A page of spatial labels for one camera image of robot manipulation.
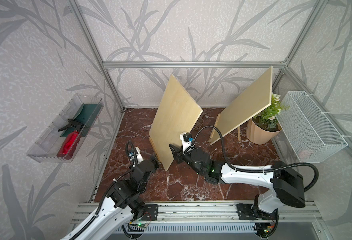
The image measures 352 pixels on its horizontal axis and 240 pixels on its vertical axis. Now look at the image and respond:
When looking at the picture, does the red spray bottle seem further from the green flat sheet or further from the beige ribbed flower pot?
the beige ribbed flower pot

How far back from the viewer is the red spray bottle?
0.56m

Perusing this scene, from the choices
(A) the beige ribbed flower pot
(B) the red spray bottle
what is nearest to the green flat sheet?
(B) the red spray bottle

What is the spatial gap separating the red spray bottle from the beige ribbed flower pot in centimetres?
92

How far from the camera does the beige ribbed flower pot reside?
2.88 ft
